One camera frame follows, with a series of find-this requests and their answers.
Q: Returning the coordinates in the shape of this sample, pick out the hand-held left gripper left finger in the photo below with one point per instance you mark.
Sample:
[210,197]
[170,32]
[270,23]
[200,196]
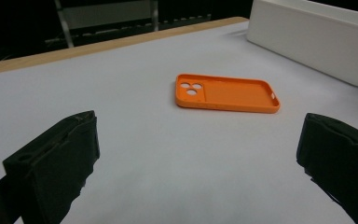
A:
[52,168]

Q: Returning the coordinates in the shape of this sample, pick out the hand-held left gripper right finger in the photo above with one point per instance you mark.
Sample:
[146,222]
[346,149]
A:
[341,161]

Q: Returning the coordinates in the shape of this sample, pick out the orange phone case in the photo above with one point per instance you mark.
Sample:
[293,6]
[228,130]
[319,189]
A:
[236,96]

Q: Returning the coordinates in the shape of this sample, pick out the white phone case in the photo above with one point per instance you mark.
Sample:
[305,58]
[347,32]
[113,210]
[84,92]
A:
[307,40]

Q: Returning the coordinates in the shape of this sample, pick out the pale table mat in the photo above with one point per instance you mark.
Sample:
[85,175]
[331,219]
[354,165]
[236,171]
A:
[136,93]

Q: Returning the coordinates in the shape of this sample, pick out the grey metal stand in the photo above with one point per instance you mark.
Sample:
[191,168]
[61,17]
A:
[105,15]

